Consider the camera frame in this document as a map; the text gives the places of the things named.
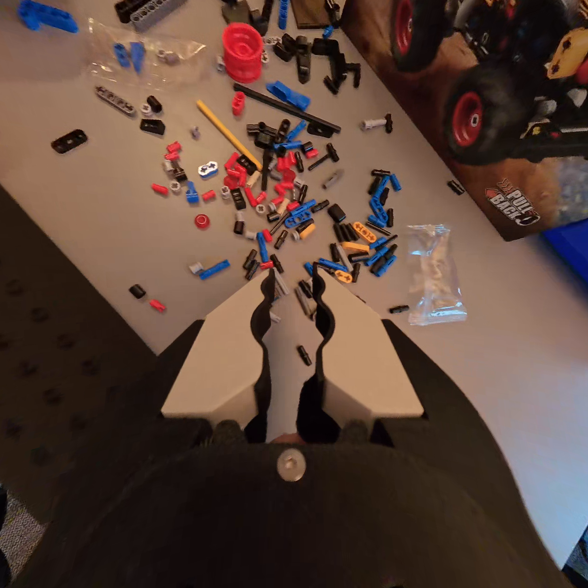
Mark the blue fairing panel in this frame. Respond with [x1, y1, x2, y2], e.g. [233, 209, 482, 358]
[266, 81, 311, 111]

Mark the toy truck set box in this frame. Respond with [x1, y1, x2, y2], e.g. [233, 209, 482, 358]
[340, 0, 588, 242]

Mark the long black axle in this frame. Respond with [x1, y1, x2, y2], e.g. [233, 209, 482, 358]
[233, 83, 341, 135]

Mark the long yellow axle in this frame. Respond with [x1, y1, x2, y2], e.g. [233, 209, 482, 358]
[196, 100, 263, 172]

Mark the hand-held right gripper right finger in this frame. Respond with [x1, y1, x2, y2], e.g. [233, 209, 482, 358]
[295, 263, 425, 444]

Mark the grey pin with black connector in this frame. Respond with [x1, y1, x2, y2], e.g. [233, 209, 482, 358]
[360, 113, 393, 134]

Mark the blue storage bin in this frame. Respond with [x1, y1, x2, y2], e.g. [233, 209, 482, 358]
[542, 218, 588, 281]

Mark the dark grey straight beam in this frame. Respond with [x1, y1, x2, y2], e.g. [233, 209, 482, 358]
[130, 0, 189, 32]

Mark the black three-hole beam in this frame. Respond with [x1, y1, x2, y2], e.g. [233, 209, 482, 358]
[51, 130, 88, 154]

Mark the black perforated board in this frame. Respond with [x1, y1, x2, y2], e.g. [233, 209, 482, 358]
[0, 184, 159, 520]

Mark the clear bag of small parts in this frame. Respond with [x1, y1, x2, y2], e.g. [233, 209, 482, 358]
[87, 18, 207, 88]

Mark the large red wheel rim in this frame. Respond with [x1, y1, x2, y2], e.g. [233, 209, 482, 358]
[222, 23, 265, 84]

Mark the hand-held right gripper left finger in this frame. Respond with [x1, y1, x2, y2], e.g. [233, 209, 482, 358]
[160, 268, 276, 444]

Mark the blue L-shaped beam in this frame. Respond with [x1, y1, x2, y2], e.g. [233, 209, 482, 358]
[18, 0, 80, 34]

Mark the pile of small connector pins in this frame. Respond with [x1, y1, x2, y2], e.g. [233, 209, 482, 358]
[152, 117, 410, 368]

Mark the empty clear plastic bag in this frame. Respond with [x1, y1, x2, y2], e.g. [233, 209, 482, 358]
[406, 224, 468, 327]

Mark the thin grey liftarm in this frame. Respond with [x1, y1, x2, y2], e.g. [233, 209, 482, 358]
[95, 86, 138, 116]

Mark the grey desk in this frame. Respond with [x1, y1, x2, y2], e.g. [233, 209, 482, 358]
[0, 0, 588, 568]

